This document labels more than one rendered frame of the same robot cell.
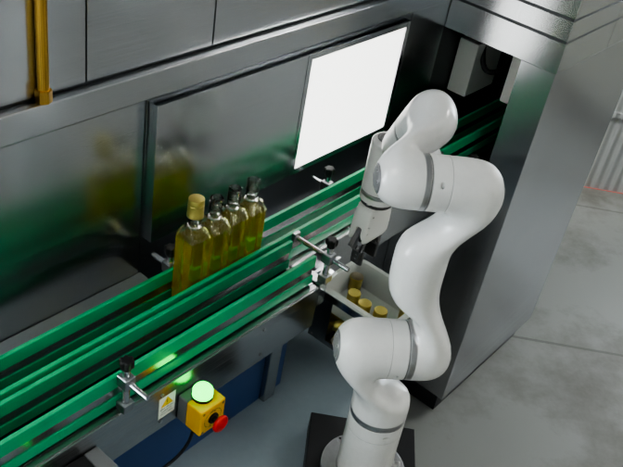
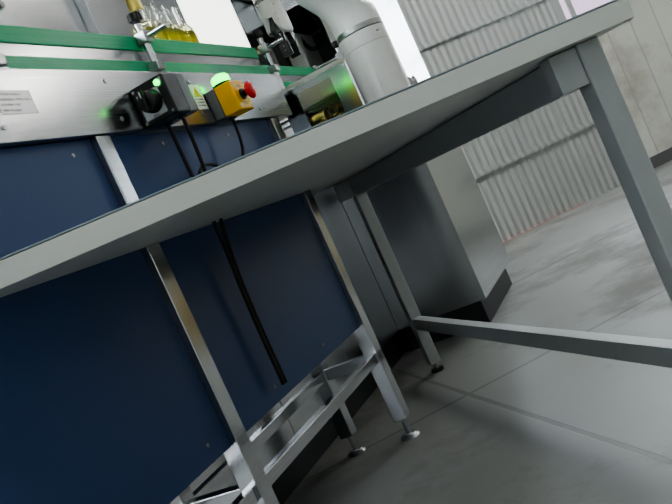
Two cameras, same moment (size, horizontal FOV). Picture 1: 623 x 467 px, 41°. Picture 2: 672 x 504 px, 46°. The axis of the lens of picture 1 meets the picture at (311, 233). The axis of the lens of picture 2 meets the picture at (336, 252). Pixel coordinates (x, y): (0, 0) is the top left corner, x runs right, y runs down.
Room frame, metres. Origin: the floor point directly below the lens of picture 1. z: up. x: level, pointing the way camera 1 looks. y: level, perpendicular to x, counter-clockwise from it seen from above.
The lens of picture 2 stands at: (-0.58, 0.44, 0.64)
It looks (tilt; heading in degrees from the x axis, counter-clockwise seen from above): 3 degrees down; 349
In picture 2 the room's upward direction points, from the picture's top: 24 degrees counter-clockwise
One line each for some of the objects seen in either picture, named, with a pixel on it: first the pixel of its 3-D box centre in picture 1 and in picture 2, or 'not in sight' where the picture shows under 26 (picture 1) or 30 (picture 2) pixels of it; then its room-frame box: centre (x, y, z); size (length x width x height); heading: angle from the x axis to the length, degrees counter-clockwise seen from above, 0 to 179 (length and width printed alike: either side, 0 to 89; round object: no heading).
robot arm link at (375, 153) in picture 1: (387, 164); not in sight; (1.65, -0.14, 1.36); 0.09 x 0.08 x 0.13; 100
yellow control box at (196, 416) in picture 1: (201, 409); (231, 101); (1.21, 0.16, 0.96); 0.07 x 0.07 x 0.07; 56
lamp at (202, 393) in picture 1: (202, 391); (220, 80); (1.21, 0.16, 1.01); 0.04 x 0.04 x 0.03
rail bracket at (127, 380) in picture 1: (133, 392); (154, 38); (1.08, 0.27, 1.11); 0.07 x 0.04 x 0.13; 56
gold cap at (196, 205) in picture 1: (196, 207); (133, 3); (1.42, 0.24, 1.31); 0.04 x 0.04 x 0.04
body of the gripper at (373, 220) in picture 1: (373, 216); (275, 15); (1.65, -0.13, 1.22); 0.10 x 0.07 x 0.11; 146
